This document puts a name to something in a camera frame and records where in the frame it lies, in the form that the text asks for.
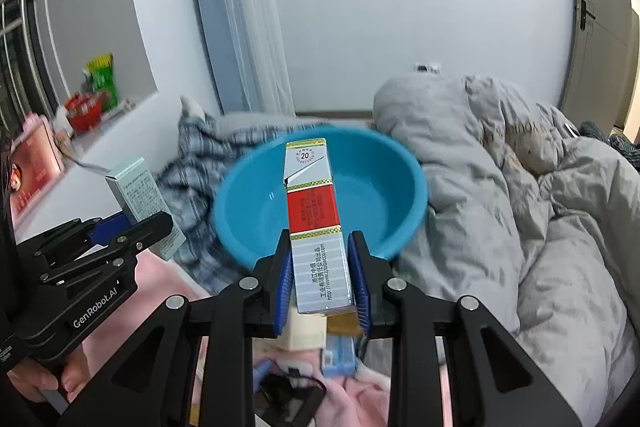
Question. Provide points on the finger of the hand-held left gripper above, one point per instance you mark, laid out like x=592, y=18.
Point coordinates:
x=107, y=229
x=145, y=232

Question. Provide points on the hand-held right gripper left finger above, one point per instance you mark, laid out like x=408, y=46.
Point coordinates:
x=282, y=292

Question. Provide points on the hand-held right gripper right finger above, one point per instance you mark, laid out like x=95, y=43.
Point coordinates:
x=360, y=292

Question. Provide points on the pale green slim box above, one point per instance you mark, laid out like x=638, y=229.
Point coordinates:
x=142, y=192

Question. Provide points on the light blue cigarette pack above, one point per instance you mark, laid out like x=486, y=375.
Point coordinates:
x=340, y=357

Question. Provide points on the red white cigarette pack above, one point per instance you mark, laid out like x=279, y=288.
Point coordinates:
x=315, y=217

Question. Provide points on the blue plastic basin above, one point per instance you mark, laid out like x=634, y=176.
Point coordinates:
x=380, y=187

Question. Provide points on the person's left hand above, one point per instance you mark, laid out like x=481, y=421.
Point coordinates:
x=75, y=377

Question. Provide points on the yellow box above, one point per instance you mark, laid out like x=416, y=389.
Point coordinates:
x=342, y=324

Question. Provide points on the cream box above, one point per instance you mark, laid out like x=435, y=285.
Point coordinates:
x=305, y=329

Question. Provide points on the pink blanket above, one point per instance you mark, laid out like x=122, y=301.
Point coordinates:
x=160, y=277

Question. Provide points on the blue plaid blanket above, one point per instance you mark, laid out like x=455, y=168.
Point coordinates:
x=195, y=177

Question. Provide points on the pink box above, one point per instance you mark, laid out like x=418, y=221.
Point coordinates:
x=35, y=162

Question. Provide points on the black flat device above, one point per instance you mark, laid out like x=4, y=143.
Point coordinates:
x=290, y=399

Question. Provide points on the red basket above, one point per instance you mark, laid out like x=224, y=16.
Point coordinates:
x=85, y=114

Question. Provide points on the green snack bag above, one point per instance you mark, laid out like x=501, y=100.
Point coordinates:
x=102, y=82

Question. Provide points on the grey duvet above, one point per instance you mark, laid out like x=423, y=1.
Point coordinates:
x=500, y=232

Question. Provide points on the grey pillow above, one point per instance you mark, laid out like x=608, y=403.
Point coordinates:
x=260, y=127

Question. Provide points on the metal window railing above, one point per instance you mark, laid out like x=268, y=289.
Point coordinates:
x=22, y=37

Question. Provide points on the blue curtain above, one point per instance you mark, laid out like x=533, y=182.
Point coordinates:
x=205, y=7

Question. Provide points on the white sheer curtain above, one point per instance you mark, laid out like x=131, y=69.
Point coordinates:
x=250, y=7

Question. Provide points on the dark patterned cloth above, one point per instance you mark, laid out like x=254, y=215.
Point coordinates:
x=615, y=142

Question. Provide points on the white wall socket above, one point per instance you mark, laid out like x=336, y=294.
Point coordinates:
x=427, y=68

